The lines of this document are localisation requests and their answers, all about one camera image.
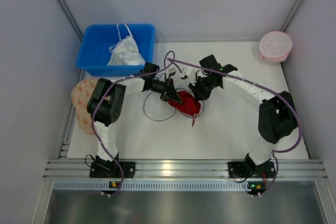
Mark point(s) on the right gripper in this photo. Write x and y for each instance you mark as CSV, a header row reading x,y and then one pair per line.
x,y
197,88

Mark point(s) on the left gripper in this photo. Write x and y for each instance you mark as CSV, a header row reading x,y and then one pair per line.
x,y
168,89

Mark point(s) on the red bra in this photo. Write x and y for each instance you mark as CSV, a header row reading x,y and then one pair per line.
x,y
189,105

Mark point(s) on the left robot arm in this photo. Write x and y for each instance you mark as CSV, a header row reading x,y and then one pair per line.
x,y
106,102

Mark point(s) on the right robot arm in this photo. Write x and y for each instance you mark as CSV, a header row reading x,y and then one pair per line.
x,y
276,118

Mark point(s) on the white bra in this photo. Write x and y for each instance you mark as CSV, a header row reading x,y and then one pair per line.
x,y
126,51

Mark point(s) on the pink trimmed mesh laundry bag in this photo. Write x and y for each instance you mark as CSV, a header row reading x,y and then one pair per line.
x,y
275,47

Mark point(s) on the floral patterned bra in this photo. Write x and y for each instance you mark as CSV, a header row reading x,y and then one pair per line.
x,y
80,97

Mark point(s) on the blue plastic bin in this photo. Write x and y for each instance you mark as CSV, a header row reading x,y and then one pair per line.
x,y
94,52

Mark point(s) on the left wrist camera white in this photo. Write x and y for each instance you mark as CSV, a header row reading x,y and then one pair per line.
x,y
170,72

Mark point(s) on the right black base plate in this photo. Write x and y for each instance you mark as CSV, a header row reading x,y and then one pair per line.
x,y
247,169

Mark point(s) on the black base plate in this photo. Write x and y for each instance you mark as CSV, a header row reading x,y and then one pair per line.
x,y
247,169
101,168

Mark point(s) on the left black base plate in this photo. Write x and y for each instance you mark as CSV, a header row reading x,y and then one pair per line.
x,y
101,168

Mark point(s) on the aluminium mounting rail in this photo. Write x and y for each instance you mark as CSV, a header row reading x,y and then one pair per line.
x,y
156,169

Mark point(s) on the slotted cable duct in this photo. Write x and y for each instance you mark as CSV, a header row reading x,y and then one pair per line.
x,y
159,185

